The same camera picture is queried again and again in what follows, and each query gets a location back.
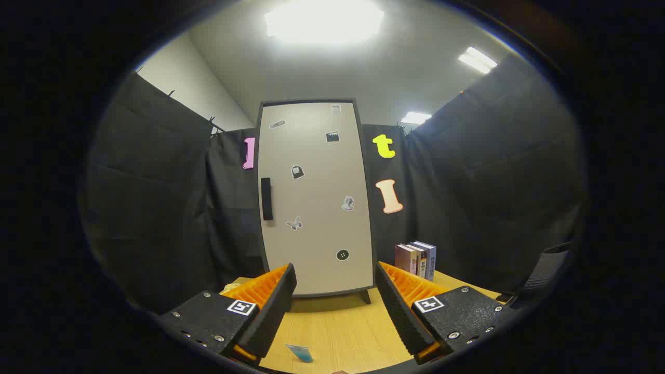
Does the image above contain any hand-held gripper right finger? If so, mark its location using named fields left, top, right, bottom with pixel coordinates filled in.
left=375, top=261, right=512, bottom=365

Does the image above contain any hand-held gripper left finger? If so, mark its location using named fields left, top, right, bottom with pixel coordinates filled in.
left=156, top=262, right=298, bottom=364

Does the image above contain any white and blue tube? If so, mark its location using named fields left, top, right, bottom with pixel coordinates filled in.
left=285, top=344, right=314, bottom=363

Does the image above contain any black door handle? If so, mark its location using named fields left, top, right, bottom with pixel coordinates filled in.
left=261, top=178, right=273, bottom=221

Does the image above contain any beige cabinet door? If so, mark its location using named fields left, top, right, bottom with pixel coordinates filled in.
left=259, top=102, right=374, bottom=297

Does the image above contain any dark grey cabinet body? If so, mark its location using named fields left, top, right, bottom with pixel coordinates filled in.
left=255, top=97, right=378, bottom=305

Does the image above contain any white spine book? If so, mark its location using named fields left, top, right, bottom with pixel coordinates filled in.
left=408, top=243, right=428, bottom=279

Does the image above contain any maroon book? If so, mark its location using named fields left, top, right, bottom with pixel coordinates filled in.
left=395, top=244, right=418, bottom=275

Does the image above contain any grey-blue book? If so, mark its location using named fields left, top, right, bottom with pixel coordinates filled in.
left=414, top=241, right=437, bottom=283

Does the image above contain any black ribbed chair back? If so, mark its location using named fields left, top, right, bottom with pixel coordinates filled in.
left=520, top=243, right=572, bottom=302

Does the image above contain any black backdrop cloth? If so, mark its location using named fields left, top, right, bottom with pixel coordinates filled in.
left=78, top=55, right=590, bottom=312

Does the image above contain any large bright ceiling light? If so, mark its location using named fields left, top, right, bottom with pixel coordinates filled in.
left=265, top=0, right=385, bottom=45

